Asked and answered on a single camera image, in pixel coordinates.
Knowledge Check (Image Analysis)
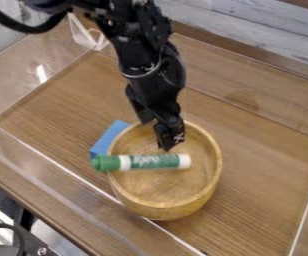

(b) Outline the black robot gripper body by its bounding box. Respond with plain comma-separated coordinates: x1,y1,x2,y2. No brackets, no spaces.
89,0,186,126

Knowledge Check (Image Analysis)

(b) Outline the blue foam block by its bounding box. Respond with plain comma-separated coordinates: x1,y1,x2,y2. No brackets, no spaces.
90,120,130,158

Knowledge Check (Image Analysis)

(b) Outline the clear acrylic tray wall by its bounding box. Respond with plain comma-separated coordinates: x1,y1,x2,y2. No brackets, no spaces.
0,128,206,256

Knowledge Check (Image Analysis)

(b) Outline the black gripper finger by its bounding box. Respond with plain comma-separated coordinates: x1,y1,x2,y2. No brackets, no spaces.
154,121,185,151
125,87,154,124

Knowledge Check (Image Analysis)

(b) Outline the brown wooden bowl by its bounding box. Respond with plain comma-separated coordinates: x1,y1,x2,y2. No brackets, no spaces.
108,121,224,220

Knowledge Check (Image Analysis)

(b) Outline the black cable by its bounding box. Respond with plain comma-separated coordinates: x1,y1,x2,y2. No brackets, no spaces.
0,223,33,256

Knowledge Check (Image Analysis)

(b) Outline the black metal stand base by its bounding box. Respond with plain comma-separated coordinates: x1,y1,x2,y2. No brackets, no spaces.
13,230,61,256

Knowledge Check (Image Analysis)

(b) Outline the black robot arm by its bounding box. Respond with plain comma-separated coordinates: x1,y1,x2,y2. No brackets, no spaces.
0,0,186,150

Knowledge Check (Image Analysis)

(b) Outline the clear acrylic corner bracket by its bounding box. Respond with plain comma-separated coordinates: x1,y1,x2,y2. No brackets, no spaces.
69,13,109,51

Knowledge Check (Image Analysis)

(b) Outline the green Expo marker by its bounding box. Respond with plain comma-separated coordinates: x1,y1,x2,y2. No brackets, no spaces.
92,154,192,172

